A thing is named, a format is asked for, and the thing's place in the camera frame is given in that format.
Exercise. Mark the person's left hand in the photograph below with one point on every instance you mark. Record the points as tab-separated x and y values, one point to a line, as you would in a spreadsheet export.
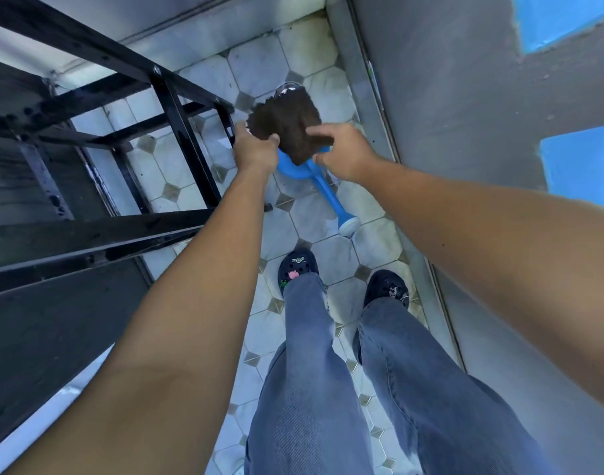
255	153

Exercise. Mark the person's right hand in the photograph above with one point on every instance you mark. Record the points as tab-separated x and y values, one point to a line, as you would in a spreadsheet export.
346	153

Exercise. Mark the brown cleaning cloth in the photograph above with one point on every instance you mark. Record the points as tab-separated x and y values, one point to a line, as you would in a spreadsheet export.
287	123

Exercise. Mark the blue watering can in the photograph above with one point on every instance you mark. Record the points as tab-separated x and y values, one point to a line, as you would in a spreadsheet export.
326	192

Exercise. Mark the person's right forearm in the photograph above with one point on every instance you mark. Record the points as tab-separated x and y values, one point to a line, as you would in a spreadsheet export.
505	252

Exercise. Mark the person's left forearm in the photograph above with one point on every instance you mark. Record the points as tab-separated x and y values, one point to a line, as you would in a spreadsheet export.
173	341

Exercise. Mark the metal floor drain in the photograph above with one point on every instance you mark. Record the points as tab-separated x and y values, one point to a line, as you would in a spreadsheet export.
288	87

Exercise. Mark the round wooden table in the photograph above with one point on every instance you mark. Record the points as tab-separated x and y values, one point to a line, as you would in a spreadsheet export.
178	108

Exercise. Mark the dark shoe with pink charm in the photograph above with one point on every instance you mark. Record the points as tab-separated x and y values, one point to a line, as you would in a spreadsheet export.
296	266

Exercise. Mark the blue tape strip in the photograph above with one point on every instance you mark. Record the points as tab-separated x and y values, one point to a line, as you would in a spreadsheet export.
554	17
584	165

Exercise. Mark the blue jeans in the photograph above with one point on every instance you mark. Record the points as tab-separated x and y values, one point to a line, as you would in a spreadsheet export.
307	400

